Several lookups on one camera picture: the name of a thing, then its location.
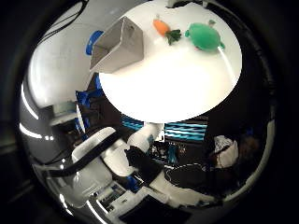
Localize green turtle plush toy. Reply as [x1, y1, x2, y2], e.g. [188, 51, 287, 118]
[184, 20, 226, 52]

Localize grey open box container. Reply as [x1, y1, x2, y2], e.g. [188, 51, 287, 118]
[89, 16, 145, 75]

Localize monitor with blue stripes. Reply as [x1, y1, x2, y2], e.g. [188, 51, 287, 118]
[164, 122, 208, 145]
[121, 114, 146, 133]

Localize person in white shirt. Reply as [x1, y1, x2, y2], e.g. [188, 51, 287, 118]
[212, 134, 260, 171]

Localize blue chair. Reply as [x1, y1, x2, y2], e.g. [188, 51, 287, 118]
[76, 89, 105, 108]
[85, 30, 105, 57]

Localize orange carrot plush toy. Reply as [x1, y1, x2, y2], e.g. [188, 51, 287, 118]
[152, 15, 182, 47]

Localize black cable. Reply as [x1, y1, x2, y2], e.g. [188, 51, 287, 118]
[39, 0, 90, 43]

